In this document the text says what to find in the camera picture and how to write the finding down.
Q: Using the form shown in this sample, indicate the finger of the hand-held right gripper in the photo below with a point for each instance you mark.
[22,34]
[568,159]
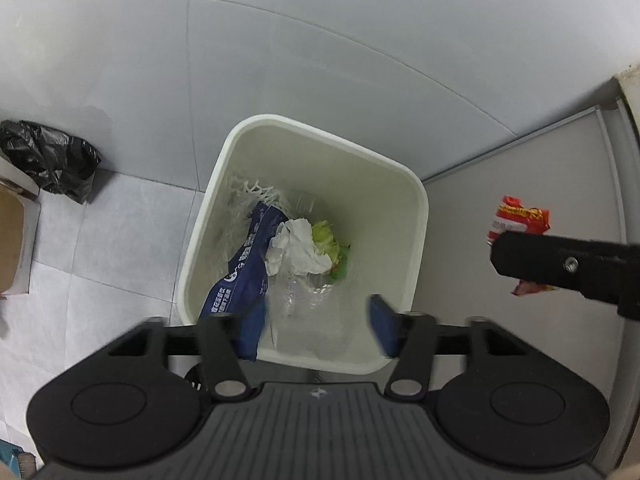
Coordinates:
[530,257]

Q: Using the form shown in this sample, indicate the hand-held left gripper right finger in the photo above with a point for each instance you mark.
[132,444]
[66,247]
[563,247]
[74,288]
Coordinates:
[385,325]

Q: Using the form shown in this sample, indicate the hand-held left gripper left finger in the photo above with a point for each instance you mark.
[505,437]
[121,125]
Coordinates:
[220,355]

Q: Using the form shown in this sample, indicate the red snack wrapper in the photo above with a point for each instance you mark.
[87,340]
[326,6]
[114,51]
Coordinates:
[520,215]

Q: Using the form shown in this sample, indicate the clear plastic bag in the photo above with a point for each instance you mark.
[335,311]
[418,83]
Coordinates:
[310,310]

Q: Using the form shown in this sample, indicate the dark blue snack wrapper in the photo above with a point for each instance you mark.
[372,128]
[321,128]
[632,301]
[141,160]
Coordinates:
[245,270]

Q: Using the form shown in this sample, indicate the white trash bin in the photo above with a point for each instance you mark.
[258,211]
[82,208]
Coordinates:
[350,180]

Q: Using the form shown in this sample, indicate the green snack packet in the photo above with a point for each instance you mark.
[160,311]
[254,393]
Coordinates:
[325,235]

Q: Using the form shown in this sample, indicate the white crumpled tissue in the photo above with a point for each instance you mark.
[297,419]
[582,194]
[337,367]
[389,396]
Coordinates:
[300,245]

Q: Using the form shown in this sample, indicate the clear plastic film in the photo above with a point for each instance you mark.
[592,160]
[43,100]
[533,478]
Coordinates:
[235,230]

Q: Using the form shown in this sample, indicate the white foam net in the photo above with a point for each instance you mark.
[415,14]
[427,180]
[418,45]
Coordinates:
[255,190]

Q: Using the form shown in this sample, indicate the blue box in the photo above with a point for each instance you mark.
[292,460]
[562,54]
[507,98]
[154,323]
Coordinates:
[9,460]

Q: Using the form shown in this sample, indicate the cardboard box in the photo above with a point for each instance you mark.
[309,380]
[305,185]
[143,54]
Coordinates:
[10,240]

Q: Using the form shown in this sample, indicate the black plastic bag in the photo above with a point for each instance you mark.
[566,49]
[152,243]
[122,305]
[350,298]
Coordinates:
[45,155]

